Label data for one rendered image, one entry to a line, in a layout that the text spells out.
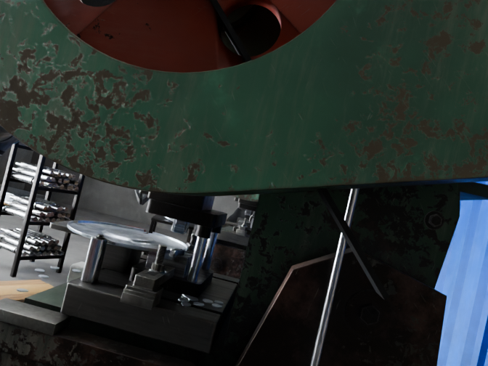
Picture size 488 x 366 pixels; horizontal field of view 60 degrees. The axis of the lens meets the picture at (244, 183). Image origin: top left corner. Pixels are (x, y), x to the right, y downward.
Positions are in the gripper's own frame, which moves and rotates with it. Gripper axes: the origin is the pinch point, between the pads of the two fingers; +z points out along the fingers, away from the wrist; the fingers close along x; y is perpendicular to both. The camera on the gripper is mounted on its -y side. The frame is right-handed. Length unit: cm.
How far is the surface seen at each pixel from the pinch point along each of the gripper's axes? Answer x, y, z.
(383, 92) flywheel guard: -54, -80, -26
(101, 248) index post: -11, -52, 7
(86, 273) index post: -10, -52, 13
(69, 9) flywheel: -6, -73, -31
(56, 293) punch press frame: -2, -46, 20
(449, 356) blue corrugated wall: -135, 68, 41
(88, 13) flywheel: -9, -73, -31
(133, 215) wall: 216, 627, 75
